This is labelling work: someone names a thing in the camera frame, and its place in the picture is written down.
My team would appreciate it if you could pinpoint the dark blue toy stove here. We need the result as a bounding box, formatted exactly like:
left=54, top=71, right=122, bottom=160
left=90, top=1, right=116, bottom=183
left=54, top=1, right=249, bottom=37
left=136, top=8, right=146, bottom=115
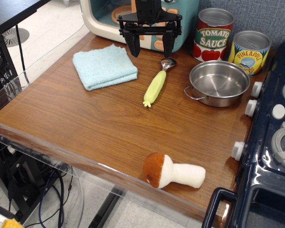
left=202, top=42, right=285, bottom=228

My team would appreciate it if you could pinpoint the toy microwave teal and cream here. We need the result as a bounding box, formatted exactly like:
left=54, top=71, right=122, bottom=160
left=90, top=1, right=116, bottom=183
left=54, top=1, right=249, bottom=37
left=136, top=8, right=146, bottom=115
left=80, top=0, right=199, bottom=52

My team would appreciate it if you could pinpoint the stainless steel pot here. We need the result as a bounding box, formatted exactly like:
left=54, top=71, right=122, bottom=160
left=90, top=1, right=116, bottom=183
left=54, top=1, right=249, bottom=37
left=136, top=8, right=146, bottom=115
left=184, top=60, right=250, bottom=108

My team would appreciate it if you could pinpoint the white stove knob lower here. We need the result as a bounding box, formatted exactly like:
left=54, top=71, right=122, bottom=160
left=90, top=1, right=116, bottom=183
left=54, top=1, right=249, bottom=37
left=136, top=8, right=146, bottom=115
left=231, top=142, right=245, bottom=161

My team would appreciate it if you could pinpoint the plush mushroom toy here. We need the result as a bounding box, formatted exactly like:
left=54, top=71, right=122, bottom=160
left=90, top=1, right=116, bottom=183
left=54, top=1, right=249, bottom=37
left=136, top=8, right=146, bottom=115
left=142, top=152, right=206, bottom=189

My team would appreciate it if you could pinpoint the light blue folded cloth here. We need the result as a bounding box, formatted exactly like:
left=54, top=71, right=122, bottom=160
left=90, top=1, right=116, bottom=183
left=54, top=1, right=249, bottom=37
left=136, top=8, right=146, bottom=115
left=72, top=44, right=138, bottom=91

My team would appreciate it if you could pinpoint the pineapple slices can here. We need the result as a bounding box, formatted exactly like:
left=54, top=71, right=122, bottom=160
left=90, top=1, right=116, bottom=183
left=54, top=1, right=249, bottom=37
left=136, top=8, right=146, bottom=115
left=228, top=30, right=272, bottom=76

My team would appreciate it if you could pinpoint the yellow object bottom left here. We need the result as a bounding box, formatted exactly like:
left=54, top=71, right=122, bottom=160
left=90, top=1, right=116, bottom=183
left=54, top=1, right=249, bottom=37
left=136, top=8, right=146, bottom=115
left=1, top=218, right=23, bottom=228

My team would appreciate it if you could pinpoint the tomato sauce can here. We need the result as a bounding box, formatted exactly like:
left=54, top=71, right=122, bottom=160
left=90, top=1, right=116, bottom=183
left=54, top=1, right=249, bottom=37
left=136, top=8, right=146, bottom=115
left=192, top=8, right=235, bottom=62

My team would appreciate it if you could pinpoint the blue cable under table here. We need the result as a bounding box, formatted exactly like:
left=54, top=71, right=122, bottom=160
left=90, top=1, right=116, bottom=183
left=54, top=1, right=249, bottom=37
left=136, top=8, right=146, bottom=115
left=38, top=168, right=65, bottom=228

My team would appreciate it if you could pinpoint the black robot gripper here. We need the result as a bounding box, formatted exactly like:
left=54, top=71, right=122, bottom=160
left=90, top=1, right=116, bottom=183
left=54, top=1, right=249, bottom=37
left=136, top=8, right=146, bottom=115
left=117, top=0, right=182, bottom=58

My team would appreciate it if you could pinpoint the round floor vent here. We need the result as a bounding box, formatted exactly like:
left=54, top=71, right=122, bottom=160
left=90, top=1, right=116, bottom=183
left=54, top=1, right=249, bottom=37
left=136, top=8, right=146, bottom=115
left=2, top=28, right=29, bottom=48

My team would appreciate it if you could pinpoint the black table leg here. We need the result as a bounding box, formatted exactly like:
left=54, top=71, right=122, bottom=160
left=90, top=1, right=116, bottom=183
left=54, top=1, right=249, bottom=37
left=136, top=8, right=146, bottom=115
left=88, top=191, right=123, bottom=228

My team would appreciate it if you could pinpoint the spoon with yellow-green handle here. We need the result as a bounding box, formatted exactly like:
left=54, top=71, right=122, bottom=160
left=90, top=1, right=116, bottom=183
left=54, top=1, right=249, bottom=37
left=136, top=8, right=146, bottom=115
left=143, top=58, right=177, bottom=107

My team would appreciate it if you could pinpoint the white stove knob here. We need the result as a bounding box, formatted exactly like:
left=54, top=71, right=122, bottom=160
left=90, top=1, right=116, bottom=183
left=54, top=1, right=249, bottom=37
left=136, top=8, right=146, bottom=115
left=231, top=142, right=245, bottom=161
left=251, top=81, right=263, bottom=98
left=245, top=100, right=257, bottom=117

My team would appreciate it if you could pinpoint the black desk at left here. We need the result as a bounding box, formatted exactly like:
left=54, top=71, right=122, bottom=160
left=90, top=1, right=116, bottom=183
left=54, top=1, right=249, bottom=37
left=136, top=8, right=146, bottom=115
left=0, top=0, right=49, bottom=35

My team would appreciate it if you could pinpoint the white stove knob upper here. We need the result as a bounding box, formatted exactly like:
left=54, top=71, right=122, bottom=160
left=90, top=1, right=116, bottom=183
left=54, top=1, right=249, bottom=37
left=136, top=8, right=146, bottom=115
left=251, top=81, right=263, bottom=98

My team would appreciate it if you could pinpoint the white stove knob middle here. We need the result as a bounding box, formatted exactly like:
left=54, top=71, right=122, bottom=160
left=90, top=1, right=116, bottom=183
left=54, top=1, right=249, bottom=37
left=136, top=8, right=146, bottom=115
left=245, top=100, right=257, bottom=117

